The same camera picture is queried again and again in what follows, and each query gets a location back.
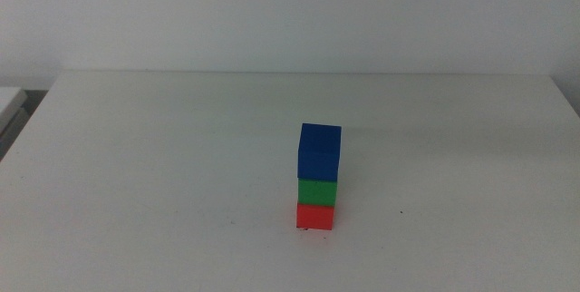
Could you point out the red cube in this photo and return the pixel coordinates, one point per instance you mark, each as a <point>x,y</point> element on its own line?
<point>315,217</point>

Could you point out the blue cube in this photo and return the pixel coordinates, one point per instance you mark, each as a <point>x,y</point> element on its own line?
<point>319,151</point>

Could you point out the green cube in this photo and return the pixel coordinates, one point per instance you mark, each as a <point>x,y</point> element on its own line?
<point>317,192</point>

